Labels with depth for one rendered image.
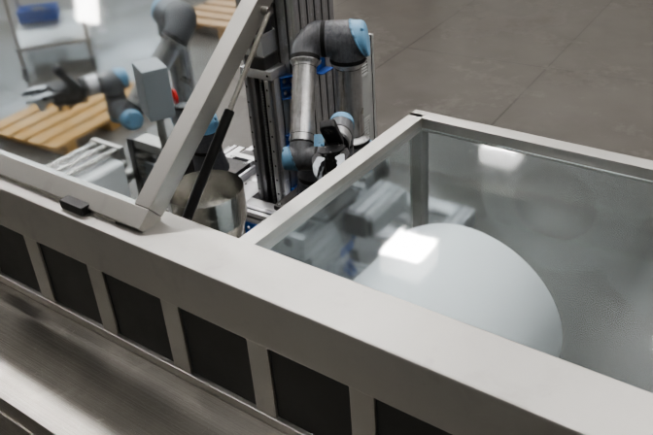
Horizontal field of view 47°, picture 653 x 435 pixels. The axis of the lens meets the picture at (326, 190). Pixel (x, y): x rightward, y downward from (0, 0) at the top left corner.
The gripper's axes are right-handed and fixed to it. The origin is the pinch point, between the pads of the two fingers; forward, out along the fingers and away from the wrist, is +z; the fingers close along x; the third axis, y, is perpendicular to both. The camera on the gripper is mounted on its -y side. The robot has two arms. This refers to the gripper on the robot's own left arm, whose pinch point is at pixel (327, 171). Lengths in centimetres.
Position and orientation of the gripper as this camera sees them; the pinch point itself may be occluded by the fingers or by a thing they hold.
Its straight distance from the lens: 199.2
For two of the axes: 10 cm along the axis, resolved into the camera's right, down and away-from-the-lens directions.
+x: -9.7, 1.2, 2.0
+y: 2.0, 8.6, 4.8
